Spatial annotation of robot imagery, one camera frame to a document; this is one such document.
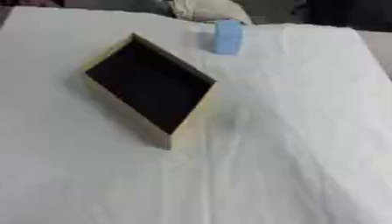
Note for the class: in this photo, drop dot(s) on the tan cardboard box black inside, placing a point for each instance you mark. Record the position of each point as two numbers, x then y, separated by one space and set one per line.
153 87

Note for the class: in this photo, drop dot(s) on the light blue rectangular block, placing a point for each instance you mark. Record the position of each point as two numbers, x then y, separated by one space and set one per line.
227 36

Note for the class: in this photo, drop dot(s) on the cream cloth bag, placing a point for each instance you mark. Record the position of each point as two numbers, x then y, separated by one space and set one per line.
207 10

